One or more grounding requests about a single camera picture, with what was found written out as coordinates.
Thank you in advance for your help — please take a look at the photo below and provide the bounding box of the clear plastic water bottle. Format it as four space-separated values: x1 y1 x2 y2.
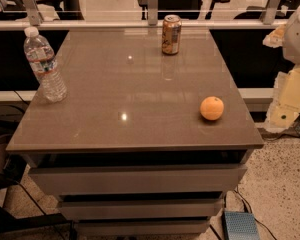
24 27 67 102

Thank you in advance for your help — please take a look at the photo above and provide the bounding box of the grey drawer cabinet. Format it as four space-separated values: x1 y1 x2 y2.
8 28 263 235

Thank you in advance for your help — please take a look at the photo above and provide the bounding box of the orange fruit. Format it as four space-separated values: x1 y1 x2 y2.
200 96 224 121

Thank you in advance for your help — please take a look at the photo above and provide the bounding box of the orange soda can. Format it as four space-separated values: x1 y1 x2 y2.
162 14 182 55

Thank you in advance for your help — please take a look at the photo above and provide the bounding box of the blue perforated box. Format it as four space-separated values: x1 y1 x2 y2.
222 211 260 240

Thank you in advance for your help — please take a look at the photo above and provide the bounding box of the black floor cable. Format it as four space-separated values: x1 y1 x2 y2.
232 189 278 240

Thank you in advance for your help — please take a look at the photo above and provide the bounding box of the metal railing post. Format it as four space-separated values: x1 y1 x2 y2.
147 0 158 26

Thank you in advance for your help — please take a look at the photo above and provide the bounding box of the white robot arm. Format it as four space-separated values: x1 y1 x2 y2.
283 5 300 64

